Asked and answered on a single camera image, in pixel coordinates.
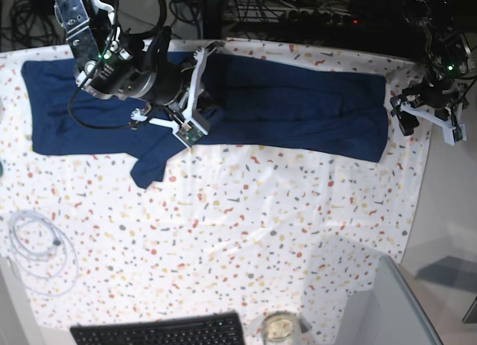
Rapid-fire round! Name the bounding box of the blue t-shirt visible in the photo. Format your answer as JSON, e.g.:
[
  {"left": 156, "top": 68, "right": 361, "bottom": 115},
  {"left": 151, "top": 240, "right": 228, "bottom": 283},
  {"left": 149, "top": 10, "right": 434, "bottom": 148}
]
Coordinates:
[{"left": 22, "top": 54, "right": 388, "bottom": 189}]

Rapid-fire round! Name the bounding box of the terrazzo patterned tablecloth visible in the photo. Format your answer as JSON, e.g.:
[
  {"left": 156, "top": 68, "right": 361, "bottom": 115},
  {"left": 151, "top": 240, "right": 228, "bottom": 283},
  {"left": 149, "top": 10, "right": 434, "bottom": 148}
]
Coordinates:
[{"left": 1, "top": 46, "right": 432, "bottom": 344}]

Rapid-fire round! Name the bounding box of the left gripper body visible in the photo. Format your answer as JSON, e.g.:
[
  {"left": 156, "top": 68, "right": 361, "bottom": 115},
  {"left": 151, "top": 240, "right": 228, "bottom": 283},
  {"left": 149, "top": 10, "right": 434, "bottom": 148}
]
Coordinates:
[{"left": 400, "top": 81, "right": 465, "bottom": 110}]

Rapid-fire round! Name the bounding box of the glass jar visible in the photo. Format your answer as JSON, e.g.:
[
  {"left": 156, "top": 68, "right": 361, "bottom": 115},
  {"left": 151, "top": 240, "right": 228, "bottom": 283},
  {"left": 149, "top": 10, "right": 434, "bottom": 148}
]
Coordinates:
[{"left": 261, "top": 311, "right": 302, "bottom": 345}]

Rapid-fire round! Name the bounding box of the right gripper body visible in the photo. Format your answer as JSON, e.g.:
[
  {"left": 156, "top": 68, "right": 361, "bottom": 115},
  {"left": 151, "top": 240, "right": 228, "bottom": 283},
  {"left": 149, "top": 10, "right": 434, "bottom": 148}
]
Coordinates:
[{"left": 75, "top": 52, "right": 196, "bottom": 106}]

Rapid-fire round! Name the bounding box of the coiled white cable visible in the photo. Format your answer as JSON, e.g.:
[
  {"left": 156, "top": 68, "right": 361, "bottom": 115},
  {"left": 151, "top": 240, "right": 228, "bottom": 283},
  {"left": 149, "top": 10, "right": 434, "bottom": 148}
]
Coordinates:
[{"left": 7, "top": 209, "right": 79, "bottom": 300}]

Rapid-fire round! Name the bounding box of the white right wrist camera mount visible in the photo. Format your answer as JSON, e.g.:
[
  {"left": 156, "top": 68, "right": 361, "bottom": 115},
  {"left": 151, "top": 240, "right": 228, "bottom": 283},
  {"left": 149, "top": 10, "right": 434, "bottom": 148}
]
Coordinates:
[{"left": 130, "top": 41, "right": 224, "bottom": 148}]

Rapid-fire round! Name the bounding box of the black power strip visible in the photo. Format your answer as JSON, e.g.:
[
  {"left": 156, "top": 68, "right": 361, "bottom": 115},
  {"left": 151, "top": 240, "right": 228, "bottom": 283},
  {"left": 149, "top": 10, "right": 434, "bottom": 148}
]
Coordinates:
[{"left": 223, "top": 0, "right": 360, "bottom": 27}]

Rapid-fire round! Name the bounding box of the black keyboard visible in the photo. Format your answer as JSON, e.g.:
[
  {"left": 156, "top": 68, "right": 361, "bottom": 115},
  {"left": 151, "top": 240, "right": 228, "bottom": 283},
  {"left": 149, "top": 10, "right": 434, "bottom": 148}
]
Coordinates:
[{"left": 70, "top": 312, "right": 245, "bottom": 345}]

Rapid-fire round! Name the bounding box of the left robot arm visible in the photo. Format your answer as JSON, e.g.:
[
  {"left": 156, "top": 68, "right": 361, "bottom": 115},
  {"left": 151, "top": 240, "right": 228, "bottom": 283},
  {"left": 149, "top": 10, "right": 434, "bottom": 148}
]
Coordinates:
[{"left": 397, "top": 0, "right": 476, "bottom": 110}]

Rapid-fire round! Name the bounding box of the grey monitor edge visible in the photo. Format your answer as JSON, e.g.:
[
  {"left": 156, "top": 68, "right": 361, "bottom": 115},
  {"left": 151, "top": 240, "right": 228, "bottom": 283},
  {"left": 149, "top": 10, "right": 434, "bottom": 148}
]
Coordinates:
[{"left": 335, "top": 256, "right": 442, "bottom": 345}]

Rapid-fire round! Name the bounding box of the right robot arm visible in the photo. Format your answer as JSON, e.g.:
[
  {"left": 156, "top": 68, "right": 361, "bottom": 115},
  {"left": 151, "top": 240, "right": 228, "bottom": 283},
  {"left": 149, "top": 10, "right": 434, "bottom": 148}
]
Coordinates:
[{"left": 54, "top": 0, "right": 192, "bottom": 106}]

